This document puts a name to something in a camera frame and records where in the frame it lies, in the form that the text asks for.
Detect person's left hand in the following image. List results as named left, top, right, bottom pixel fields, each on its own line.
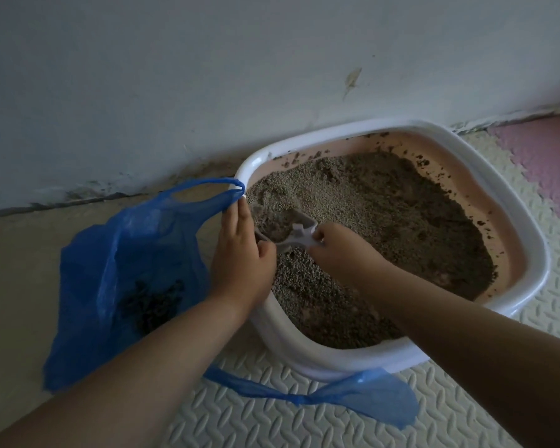
left=209, top=197, right=278, bottom=309

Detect person's right hand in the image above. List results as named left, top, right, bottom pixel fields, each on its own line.
left=306, top=222, right=393, bottom=291

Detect white litter scoop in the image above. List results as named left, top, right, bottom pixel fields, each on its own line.
left=252, top=207, right=319, bottom=255

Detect blue plastic bag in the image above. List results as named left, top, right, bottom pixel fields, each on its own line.
left=43, top=177, right=420, bottom=430

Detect person's right forearm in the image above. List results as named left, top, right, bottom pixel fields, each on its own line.
left=355, top=263, right=560, bottom=448

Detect person's left forearm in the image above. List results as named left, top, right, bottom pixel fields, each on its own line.
left=0, top=292, right=257, bottom=448

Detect grey cat litter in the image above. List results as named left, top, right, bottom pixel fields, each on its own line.
left=246, top=151, right=499, bottom=349

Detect dark waste clumps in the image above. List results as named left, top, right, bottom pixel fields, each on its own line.
left=119, top=279, right=186, bottom=336

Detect white pink litter box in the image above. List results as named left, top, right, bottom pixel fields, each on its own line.
left=233, top=118, right=552, bottom=382

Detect cream foam floor mat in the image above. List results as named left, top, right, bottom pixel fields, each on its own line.
left=161, top=130, right=560, bottom=448

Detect pink foam floor mat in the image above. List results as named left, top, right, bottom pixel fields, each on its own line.
left=487, top=111, right=560, bottom=236

